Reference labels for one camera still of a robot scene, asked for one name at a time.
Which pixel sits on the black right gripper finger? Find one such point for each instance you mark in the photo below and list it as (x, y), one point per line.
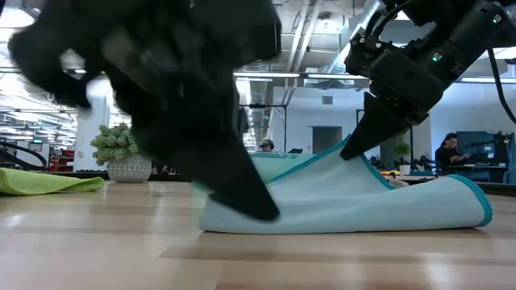
(375, 129)

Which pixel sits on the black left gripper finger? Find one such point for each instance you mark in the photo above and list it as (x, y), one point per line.
(213, 161)

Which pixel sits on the light blue microfiber towel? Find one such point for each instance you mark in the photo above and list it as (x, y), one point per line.
(363, 201)

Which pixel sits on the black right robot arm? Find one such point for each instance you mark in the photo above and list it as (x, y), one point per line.
(483, 24)

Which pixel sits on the lime green microfiber towel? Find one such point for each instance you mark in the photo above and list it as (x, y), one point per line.
(40, 183)

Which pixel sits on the small background potted plant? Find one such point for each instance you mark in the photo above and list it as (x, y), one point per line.
(402, 149)

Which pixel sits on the grey door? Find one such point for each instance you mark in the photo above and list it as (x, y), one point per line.
(326, 139)

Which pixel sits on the person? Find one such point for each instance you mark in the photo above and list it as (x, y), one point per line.
(449, 153)
(266, 145)

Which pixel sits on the teal translucent plastic bin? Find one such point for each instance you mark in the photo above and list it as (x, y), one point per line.
(278, 163)

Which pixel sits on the black computer monitor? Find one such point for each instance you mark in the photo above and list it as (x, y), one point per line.
(479, 141)

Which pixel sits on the artificial plant in white pot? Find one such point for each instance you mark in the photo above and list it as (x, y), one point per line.
(121, 153)

